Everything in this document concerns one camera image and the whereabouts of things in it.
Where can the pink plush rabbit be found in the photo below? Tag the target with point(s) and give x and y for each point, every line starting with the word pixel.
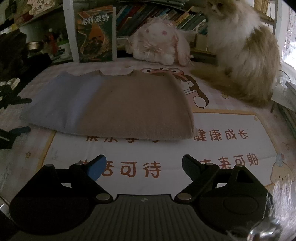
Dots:
pixel 157 39

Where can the white shelf frame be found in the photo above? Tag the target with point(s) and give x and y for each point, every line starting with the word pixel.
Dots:
pixel 70 30

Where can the fluffy cream cat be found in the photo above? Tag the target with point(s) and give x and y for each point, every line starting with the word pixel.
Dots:
pixel 242 46

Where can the white fluffy trim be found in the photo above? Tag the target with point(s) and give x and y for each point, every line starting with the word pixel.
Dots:
pixel 285 204

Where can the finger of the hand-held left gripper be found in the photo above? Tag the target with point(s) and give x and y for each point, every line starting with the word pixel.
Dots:
pixel 13 134
pixel 13 100

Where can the large illustrated book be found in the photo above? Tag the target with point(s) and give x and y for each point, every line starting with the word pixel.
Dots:
pixel 96 34

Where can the red hanging ornament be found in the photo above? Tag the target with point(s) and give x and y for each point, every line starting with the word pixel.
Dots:
pixel 52 40

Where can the pink checked printed mat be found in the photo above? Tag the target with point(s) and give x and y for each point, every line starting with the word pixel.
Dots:
pixel 231 120

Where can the metal bowl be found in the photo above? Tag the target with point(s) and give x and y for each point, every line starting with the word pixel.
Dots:
pixel 34 45

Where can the row of shelf books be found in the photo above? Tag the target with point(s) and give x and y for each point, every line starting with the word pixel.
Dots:
pixel 143 16

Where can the dark cloth pile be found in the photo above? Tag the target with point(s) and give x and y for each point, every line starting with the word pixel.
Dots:
pixel 13 53

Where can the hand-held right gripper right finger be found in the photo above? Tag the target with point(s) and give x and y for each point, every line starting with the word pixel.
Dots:
pixel 189 169

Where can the beige and blue sweater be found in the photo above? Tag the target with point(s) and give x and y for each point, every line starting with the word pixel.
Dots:
pixel 127 104

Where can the shiny metal object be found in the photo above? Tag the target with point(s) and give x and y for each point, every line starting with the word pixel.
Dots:
pixel 263 231

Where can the white wrist watch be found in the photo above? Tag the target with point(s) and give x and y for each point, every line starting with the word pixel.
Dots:
pixel 12 83

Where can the floral cloth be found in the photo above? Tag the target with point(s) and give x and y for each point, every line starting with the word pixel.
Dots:
pixel 38 5

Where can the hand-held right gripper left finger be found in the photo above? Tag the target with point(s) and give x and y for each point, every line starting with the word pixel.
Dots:
pixel 96 169

